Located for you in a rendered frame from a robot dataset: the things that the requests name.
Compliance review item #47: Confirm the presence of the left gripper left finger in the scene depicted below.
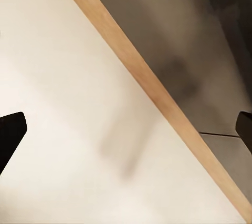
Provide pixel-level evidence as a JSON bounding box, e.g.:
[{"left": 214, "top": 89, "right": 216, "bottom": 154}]
[{"left": 0, "top": 111, "right": 27, "bottom": 174}]

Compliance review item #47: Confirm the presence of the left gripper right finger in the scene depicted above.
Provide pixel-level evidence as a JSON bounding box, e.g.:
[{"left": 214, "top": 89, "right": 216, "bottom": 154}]
[{"left": 235, "top": 111, "right": 252, "bottom": 153}]

